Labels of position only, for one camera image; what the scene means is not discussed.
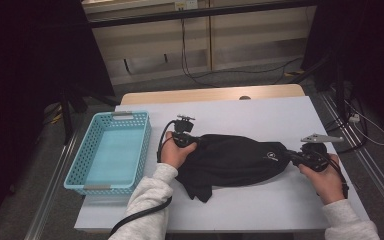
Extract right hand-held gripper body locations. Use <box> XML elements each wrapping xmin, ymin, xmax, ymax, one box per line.
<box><xmin>299</xmin><ymin>133</ymin><xmax>344</xmax><ymax>173</ymax></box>

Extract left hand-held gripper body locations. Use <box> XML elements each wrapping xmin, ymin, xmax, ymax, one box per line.
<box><xmin>173</xmin><ymin>115</ymin><xmax>199</xmax><ymax>148</ymax></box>

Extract black pants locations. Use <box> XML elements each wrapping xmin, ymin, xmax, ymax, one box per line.
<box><xmin>174</xmin><ymin>133</ymin><xmax>293</xmax><ymax>204</ymax></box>

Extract light blue plastic basket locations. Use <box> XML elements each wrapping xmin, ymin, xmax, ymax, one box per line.
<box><xmin>63</xmin><ymin>110</ymin><xmax>153</xmax><ymax>197</ymax></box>

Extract person's left hand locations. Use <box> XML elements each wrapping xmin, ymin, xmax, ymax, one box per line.
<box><xmin>161</xmin><ymin>131</ymin><xmax>198</xmax><ymax>169</ymax></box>

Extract person's right hand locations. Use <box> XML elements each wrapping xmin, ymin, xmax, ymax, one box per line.
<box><xmin>298</xmin><ymin>153</ymin><xmax>346</xmax><ymax>205</ymax></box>

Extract black stand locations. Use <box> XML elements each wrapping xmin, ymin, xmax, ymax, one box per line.
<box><xmin>59</xmin><ymin>89</ymin><xmax>121</xmax><ymax>146</ymax></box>
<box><xmin>288</xmin><ymin>54</ymin><xmax>348</xmax><ymax>118</ymax></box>

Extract black horizontal bar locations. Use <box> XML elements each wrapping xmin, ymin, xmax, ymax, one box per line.
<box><xmin>88</xmin><ymin>0</ymin><xmax>318</xmax><ymax>29</ymax></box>

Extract large black curtain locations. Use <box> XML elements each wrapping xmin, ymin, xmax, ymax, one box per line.
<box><xmin>0</xmin><ymin>0</ymin><xmax>116</xmax><ymax>234</ymax></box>

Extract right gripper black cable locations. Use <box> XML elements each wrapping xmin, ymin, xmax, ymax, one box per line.
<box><xmin>323</xmin><ymin>151</ymin><xmax>350</xmax><ymax>199</ymax></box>

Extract black floor cables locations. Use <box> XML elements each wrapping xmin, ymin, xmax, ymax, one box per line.
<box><xmin>324</xmin><ymin>99</ymin><xmax>369</xmax><ymax>154</ymax></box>

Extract white floor cable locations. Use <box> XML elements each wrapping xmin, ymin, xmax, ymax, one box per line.
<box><xmin>344</xmin><ymin>99</ymin><xmax>384</xmax><ymax>147</ymax></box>

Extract black cable on wall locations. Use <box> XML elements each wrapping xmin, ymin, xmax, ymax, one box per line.
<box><xmin>179</xmin><ymin>18</ymin><xmax>304</xmax><ymax>88</ymax></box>

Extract yellow and black cable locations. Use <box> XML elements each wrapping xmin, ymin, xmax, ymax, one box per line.
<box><xmin>44</xmin><ymin>103</ymin><xmax>64</xmax><ymax>126</ymax></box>

